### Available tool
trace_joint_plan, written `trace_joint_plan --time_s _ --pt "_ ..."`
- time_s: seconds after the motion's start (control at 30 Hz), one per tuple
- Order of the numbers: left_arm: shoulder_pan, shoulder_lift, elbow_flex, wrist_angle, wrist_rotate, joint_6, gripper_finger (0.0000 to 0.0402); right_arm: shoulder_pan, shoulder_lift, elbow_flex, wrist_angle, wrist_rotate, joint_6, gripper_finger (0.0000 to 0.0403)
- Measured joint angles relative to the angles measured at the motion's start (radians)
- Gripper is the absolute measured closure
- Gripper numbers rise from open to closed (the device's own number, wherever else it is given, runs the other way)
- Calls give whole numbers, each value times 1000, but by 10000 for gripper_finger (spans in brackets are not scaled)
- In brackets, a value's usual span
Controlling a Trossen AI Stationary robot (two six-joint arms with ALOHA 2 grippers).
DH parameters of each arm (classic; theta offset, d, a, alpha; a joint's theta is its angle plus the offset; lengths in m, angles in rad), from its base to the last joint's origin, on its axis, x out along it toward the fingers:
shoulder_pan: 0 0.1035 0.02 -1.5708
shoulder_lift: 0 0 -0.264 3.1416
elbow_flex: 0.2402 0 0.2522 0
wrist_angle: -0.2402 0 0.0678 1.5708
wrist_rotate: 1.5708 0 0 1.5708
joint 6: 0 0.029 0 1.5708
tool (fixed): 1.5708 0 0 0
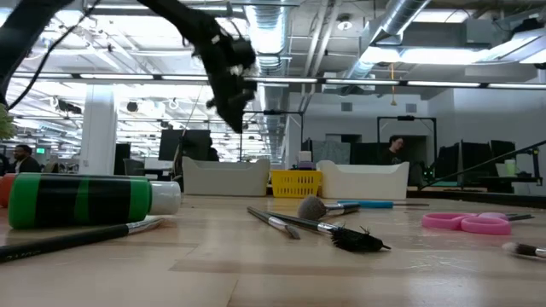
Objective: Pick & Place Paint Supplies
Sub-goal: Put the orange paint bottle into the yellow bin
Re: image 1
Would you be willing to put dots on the white plastic bin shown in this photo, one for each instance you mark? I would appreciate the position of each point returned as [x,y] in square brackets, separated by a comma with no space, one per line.
[364,181]

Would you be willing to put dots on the green plant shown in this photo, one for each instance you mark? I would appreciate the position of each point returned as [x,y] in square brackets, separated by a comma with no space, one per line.
[5,123]

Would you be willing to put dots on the round fluffy grey brush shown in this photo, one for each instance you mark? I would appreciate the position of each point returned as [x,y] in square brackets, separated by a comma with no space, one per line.
[313,209]

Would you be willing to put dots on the orange paint bottle white cap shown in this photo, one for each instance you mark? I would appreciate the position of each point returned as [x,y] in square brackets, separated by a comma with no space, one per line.
[5,189]

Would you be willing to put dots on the white building column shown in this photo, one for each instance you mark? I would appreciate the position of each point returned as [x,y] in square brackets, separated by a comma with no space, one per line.
[98,128]

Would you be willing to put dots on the paintbrush with frayed black bristles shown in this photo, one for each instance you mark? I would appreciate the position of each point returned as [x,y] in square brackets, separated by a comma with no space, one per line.
[354,241]

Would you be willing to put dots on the grey-white plastic bin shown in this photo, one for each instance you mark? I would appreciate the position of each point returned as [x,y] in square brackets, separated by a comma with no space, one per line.
[226,177]

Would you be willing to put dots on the black background monitor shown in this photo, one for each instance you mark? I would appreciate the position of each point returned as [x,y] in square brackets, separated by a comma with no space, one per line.
[475,155]

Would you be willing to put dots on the person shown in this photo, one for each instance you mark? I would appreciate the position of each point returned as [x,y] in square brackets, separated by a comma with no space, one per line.
[212,149]
[25,161]
[394,151]

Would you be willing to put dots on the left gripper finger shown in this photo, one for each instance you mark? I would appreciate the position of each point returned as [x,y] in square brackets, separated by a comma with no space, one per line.
[242,104]
[228,113]

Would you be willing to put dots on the yellow slotted plastic basket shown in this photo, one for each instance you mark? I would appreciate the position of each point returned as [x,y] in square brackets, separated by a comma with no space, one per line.
[296,184]

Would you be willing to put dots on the slim brush with white-tipped bristles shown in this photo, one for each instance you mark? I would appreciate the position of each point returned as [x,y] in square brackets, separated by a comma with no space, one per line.
[524,250]

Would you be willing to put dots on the dark office chair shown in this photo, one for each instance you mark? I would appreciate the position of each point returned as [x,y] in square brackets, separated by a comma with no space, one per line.
[133,167]

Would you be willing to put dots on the thin black slanted rod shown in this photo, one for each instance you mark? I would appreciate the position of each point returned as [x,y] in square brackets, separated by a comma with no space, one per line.
[482,163]

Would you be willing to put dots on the green exit sign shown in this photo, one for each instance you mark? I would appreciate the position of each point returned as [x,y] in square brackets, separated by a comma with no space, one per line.
[40,150]

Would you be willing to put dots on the black stand frame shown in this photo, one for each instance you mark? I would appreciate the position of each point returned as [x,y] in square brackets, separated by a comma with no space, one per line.
[405,118]

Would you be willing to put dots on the thick long black paintbrush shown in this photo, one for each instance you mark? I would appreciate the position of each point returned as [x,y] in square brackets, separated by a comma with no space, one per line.
[77,239]

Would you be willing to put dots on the purple paint bottle white cap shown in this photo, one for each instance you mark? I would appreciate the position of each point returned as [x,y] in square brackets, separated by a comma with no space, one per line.
[306,160]

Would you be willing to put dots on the long ceiling light strip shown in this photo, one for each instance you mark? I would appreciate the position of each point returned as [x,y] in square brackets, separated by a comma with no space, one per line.
[384,82]

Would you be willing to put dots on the green paint bottle white cap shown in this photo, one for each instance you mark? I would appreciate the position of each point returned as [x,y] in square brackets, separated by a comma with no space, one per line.
[77,200]

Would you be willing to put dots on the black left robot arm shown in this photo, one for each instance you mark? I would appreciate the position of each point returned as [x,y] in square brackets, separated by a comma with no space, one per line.
[25,34]

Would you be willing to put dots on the smooth silver ventilation duct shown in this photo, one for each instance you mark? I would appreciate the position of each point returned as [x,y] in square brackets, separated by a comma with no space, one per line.
[401,17]

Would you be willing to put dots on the pale green cup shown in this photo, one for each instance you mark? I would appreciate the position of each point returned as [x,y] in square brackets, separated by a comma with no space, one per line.
[510,167]

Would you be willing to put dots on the thin grey flat-tip paintbrush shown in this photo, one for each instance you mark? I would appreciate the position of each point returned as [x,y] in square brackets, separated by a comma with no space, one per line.
[273,221]

